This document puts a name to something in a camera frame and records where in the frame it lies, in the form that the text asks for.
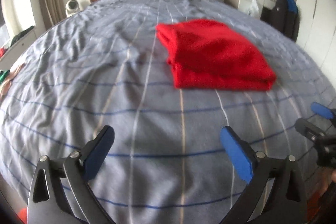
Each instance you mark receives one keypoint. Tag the small red item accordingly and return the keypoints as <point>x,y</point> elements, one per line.
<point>2,52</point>

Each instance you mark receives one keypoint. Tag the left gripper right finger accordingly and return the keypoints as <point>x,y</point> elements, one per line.
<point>274,192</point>

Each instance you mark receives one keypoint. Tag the dark clothes on cabinet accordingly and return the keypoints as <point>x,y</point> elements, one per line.
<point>17,37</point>

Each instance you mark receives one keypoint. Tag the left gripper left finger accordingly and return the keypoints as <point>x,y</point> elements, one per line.
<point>48,202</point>

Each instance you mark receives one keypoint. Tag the grey checked bed cover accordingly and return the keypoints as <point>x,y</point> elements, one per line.
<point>105,66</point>

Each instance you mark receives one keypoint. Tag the red knit sweater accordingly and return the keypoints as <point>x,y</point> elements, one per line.
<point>206,54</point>

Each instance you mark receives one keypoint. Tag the white plastic bag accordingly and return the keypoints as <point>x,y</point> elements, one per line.
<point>253,9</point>

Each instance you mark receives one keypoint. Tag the white window cabinet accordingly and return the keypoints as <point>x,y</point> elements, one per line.
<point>15,51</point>

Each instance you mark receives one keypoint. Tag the white round fan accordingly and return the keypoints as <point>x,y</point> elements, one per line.
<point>72,7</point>

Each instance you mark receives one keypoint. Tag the black and blue jacket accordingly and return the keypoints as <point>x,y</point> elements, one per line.
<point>284,17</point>

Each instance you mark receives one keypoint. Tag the orange trousers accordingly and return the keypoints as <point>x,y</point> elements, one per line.
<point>312,208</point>

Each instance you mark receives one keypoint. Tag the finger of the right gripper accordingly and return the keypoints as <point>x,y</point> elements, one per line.
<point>308,130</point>
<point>324,111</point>

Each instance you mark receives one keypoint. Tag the green garment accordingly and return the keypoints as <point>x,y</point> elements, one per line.
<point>3,75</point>

